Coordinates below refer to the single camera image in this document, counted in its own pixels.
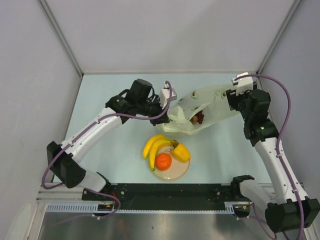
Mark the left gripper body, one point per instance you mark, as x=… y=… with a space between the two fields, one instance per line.
x=152 y=109

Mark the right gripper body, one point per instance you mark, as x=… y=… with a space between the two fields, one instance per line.
x=237 y=102

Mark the yellow fake banana bunch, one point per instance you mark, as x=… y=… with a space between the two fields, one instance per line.
x=153 y=145

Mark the pale green plastic bag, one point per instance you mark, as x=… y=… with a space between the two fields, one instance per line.
x=212 y=100

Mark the yellow fake bell pepper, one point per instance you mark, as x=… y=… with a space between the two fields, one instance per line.
x=181 y=153

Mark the orange fake fruit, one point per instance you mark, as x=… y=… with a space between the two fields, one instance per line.
x=163 y=161

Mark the pink ceramic plate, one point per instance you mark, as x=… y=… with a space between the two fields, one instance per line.
x=176 y=170

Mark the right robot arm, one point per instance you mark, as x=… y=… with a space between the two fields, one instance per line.
x=288 y=207

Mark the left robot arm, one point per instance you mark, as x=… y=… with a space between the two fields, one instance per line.
x=138 y=102

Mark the fake dark grapes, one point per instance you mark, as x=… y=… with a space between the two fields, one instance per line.
x=198 y=118

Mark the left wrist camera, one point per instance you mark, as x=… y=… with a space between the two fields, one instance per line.
x=165 y=94

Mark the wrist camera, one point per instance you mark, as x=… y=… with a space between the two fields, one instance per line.
x=165 y=94
x=243 y=83

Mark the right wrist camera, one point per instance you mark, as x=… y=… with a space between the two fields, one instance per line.
x=243 y=83

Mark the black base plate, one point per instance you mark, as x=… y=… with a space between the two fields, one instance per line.
x=191 y=197

